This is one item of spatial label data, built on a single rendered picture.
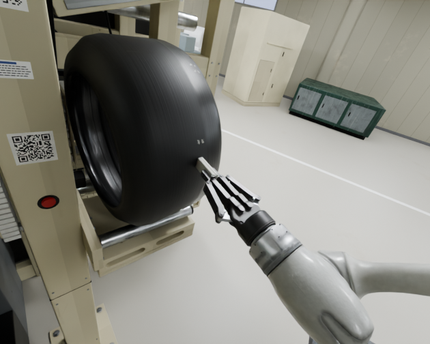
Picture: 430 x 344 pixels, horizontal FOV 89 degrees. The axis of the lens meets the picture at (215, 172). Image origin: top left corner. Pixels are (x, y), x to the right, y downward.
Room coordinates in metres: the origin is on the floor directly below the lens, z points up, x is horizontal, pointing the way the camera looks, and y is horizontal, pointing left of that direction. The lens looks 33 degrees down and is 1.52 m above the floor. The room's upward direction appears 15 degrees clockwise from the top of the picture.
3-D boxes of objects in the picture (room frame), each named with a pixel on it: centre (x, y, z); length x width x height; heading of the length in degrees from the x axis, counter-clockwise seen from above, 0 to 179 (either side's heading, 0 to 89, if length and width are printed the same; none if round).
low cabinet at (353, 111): (6.64, -2.70, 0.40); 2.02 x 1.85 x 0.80; 72
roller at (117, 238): (0.53, 0.17, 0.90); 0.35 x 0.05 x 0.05; 137
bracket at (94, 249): (0.49, 0.40, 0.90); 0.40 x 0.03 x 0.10; 47
